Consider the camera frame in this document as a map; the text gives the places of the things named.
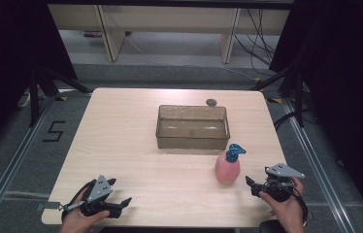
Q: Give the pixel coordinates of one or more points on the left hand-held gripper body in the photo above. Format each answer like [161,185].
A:
[100,190]

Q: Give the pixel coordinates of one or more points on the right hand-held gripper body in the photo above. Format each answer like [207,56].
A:
[281,182]

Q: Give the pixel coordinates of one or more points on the person's right hand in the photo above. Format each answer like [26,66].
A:
[283,211]

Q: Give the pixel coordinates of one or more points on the person's left hand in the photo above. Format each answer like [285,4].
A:
[80,220]

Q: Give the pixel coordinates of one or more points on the pink soap bottle blue pump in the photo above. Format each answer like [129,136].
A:
[228,166]

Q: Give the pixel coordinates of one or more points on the dark rounded object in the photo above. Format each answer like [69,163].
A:
[271,227]

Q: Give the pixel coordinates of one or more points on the clear brown plastic box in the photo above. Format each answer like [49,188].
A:
[192,127]

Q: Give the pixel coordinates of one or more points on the black metal stand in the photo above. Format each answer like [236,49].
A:
[298,97]
[34,97]

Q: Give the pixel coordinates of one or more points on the round grey table grommet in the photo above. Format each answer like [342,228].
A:
[211,102]

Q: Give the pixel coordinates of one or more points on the black curtain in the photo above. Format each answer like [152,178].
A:
[11,48]
[344,81]

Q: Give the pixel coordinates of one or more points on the cream wooden shelf unit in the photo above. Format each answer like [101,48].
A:
[170,22]

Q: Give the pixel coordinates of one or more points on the aluminium floor rail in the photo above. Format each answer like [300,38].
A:
[11,161]
[315,168]

